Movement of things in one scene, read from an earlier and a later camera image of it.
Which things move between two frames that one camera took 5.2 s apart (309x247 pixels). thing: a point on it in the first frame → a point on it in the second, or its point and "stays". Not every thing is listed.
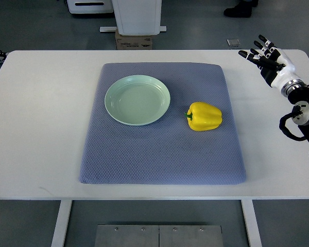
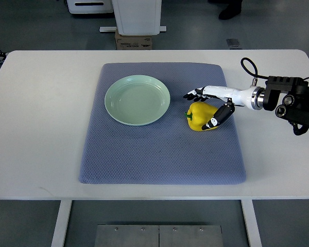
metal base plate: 159,235 stays
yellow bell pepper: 202,117 stays
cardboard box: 139,42 stays
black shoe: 243,10 → 233,9
